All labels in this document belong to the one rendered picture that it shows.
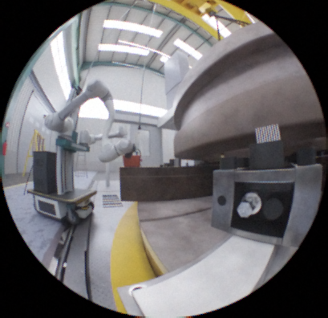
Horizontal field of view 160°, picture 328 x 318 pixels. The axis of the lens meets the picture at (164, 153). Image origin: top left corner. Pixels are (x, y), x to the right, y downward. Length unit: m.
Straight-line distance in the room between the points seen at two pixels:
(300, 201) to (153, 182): 1.19
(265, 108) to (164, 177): 1.09
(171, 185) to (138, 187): 0.35
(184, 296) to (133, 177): 1.15
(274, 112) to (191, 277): 0.73
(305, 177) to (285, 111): 0.44
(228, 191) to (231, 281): 0.26
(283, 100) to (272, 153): 0.40
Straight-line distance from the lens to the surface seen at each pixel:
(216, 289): 0.28
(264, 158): 0.41
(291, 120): 0.71
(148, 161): 4.41
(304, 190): 0.35
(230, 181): 0.38
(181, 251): 0.58
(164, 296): 0.26
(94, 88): 1.04
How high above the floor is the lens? 0.70
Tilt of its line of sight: 6 degrees up
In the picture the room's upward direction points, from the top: 1 degrees counter-clockwise
